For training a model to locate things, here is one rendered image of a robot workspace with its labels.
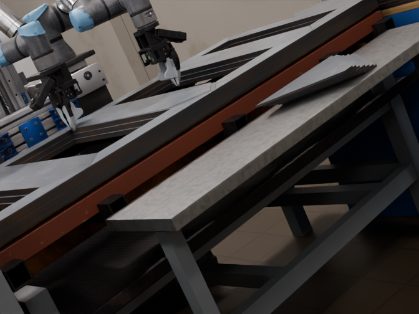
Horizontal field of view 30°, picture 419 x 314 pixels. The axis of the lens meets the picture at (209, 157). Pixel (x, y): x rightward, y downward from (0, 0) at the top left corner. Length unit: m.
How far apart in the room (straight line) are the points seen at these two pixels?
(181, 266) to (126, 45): 5.75
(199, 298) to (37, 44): 1.08
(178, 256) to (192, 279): 0.06
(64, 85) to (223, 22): 3.97
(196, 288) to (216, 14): 4.81
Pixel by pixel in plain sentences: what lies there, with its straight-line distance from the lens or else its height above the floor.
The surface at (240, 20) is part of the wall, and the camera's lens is 6.23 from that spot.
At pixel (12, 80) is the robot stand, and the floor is 1.06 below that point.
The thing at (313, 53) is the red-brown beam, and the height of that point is 0.80.
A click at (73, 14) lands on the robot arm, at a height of 1.19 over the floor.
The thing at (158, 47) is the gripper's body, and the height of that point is 1.00.
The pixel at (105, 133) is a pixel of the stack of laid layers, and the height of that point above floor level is 0.83.
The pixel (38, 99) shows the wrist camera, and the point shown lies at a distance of 2.50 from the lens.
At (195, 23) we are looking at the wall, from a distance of 6.73.
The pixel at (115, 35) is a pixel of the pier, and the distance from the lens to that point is 7.40.
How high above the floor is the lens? 1.20
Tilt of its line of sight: 14 degrees down
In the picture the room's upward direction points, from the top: 24 degrees counter-clockwise
